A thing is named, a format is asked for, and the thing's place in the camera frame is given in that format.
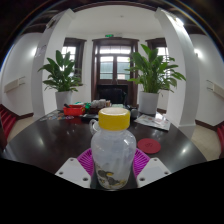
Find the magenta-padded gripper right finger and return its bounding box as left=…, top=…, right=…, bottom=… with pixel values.
left=133, top=148, right=172, bottom=189

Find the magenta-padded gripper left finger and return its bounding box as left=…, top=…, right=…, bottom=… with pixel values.
left=54, top=148, right=95, bottom=189

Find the clear bottle with yellow cap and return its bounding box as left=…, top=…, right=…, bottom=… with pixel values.
left=90, top=107, right=138, bottom=191

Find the flat round red coaster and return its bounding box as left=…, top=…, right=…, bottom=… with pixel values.
left=136, top=138, right=162, bottom=155

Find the printed paper sheet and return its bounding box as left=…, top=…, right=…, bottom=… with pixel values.
left=133, top=113, right=172, bottom=132

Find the black device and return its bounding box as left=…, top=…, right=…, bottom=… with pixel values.
left=81, top=113, right=100, bottom=122

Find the colourful sticker sheet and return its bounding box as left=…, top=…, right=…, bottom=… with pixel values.
left=39, top=110, right=75, bottom=122

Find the grey ball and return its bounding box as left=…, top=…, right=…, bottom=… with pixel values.
left=130, top=107, right=140, bottom=119

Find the red plastic box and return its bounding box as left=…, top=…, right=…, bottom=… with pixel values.
left=63, top=104, right=87, bottom=117

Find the box of small cards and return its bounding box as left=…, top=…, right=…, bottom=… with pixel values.
left=90, top=98, right=113, bottom=110

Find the red sofa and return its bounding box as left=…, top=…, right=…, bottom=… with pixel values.
left=216, top=123, right=224, bottom=158
left=0, top=103, right=18, bottom=139

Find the black chair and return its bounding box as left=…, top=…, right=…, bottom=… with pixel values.
left=96, top=83, right=129, bottom=105

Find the small potted green plant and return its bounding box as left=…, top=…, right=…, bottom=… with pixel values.
left=37, top=49, right=84, bottom=111

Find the large potted green plant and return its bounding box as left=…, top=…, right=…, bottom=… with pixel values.
left=125, top=43, right=187, bottom=116

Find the dark wooden double door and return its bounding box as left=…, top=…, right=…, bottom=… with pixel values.
left=91, top=37, right=140, bottom=107

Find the dark-framed window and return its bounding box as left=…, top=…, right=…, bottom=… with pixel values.
left=61, top=37, right=87, bottom=80
left=145, top=37, right=174, bottom=84

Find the white wall unit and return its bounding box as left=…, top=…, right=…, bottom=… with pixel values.
left=3, top=76, right=27, bottom=94
left=205, top=79, right=224, bottom=99

